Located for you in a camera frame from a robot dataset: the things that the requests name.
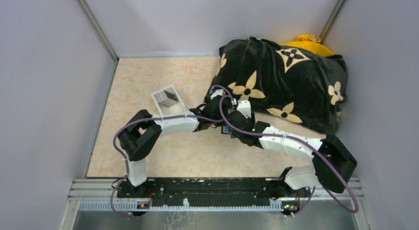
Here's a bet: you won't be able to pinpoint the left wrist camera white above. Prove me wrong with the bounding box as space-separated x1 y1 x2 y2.
210 89 225 100

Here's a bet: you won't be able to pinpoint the white plastic card tray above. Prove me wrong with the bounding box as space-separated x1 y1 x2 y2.
151 85 188 115

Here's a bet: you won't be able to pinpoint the black leather card holder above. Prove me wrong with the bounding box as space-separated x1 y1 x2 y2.
221 126 230 135

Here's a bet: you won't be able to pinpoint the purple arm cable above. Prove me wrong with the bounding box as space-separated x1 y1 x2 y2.
109 85 235 219
218 94 360 218

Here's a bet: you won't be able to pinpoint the grey cards in tray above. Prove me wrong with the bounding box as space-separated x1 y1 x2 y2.
155 90 178 107

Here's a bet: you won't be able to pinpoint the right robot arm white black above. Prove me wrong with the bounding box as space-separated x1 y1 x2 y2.
227 111 357 196

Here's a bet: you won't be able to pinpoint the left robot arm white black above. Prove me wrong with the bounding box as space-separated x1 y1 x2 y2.
113 95 224 198

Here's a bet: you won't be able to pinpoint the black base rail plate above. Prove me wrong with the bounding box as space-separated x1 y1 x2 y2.
117 178 310 207

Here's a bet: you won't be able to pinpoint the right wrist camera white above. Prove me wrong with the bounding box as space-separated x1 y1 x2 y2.
236 99 251 119

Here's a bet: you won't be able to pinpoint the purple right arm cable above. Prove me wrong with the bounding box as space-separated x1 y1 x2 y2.
218 94 360 218

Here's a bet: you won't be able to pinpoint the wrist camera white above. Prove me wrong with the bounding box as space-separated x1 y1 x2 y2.
210 89 225 100
236 99 251 119

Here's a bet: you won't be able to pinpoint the yellow cloth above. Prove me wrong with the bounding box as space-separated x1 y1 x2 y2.
280 34 335 57

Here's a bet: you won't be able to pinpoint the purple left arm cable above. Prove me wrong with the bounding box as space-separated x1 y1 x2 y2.
109 85 235 219

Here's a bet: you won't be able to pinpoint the black floral plush blanket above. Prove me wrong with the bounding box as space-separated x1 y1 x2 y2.
210 37 348 135

